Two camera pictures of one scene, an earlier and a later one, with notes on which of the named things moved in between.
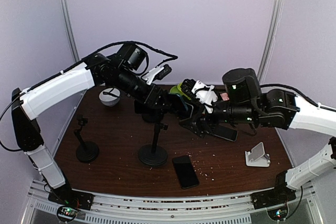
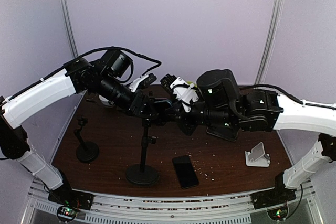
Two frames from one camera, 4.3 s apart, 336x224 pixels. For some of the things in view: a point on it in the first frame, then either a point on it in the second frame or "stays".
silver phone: [227, 132] stays
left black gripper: [154, 94] to [137, 103]
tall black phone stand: [154, 155] to [143, 174]
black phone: [186, 171] stays
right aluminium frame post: [275, 25] stays
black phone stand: [88, 151] stays
